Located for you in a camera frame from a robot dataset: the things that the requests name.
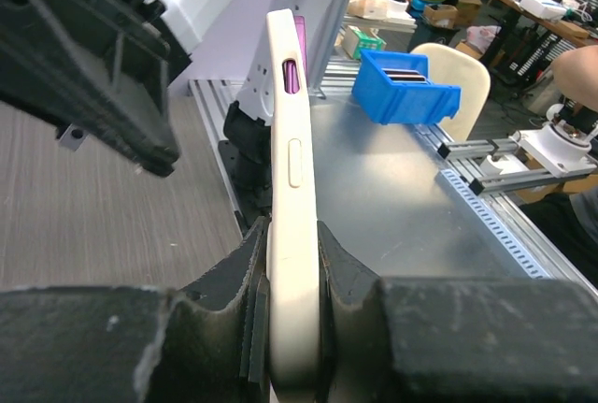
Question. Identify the white robot base on rails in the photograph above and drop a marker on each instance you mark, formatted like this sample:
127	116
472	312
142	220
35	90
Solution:
556	152

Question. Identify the purple smartphone black screen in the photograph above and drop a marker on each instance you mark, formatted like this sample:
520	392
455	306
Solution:
289	67

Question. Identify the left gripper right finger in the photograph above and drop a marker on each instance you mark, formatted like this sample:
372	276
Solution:
400	339

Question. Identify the cream chair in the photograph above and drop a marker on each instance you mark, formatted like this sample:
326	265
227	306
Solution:
449	66

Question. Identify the blue plastic bin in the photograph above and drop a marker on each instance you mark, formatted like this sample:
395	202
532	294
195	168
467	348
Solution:
395	87

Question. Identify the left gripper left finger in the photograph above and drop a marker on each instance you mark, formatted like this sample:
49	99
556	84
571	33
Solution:
206	342

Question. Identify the slotted cable duct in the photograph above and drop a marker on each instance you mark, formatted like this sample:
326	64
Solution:
494	227

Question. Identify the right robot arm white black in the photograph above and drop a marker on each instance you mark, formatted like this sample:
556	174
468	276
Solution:
224	1

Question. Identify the person forearm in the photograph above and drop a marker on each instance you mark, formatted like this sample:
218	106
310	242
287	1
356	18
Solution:
575	74

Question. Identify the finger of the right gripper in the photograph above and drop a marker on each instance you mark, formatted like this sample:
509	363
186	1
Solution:
103	66

